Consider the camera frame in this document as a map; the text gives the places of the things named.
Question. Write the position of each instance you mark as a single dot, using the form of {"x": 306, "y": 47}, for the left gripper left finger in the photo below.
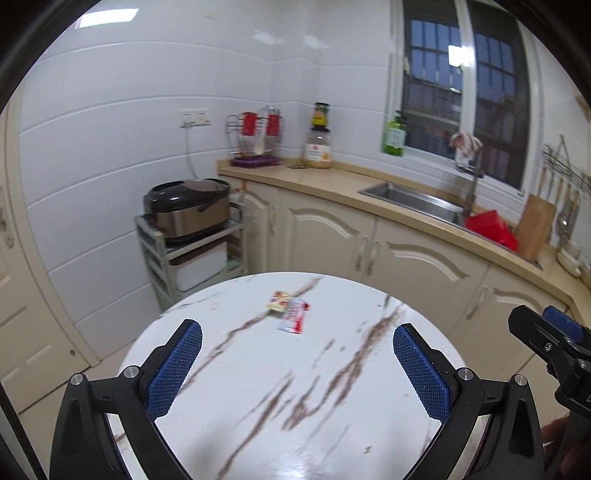
{"x": 83, "y": 444}

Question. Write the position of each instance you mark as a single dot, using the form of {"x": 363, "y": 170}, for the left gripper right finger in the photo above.
{"x": 511, "y": 446}

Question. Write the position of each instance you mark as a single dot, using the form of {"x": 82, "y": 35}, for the small yellow red sachet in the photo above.
{"x": 279, "y": 301}

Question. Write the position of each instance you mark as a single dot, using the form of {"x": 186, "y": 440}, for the red white candy wrapper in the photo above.
{"x": 293, "y": 317}

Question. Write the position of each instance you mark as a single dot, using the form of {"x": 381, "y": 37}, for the steel kitchen sink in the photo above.
{"x": 423, "y": 203}

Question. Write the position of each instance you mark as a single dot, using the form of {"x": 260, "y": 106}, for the cream kitchen cabinets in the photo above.
{"x": 323, "y": 221}

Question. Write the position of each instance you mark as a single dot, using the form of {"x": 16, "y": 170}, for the right hand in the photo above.
{"x": 552, "y": 435}

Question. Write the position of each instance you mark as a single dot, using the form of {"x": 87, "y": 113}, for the stacked white bowls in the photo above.
{"x": 569, "y": 256}

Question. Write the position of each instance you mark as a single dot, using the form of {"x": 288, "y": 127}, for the metal storage cart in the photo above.
{"x": 178, "y": 272}

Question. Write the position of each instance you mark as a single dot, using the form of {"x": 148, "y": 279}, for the wooden cutting board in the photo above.
{"x": 534, "y": 227}

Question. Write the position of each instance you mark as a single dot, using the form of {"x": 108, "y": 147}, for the round white marble table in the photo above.
{"x": 330, "y": 403}

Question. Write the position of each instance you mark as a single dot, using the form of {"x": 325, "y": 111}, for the red plastic bag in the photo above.
{"x": 491, "y": 226}

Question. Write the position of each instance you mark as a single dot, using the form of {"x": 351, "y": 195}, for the black silver rice cooker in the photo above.
{"x": 188, "y": 210}

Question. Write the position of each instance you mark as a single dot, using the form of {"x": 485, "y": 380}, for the metal faucet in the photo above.
{"x": 475, "y": 172}

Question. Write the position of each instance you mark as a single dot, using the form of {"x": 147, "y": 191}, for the pink cloth on faucet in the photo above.
{"x": 468, "y": 145}

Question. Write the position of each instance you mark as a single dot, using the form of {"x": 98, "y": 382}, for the green dish soap bottle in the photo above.
{"x": 394, "y": 137}

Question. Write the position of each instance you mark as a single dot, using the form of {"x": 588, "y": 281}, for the small green lid jar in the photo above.
{"x": 320, "y": 117}

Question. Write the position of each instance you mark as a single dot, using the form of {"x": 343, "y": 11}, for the cream door with handle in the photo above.
{"x": 40, "y": 348}

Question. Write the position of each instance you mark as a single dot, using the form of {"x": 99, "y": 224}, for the hanging utensil rail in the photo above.
{"x": 565, "y": 186}

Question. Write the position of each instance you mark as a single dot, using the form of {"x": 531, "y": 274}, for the white wall socket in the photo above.
{"x": 190, "y": 118}

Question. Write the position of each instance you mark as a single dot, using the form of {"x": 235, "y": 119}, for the wire utensil rack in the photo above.
{"x": 253, "y": 137}

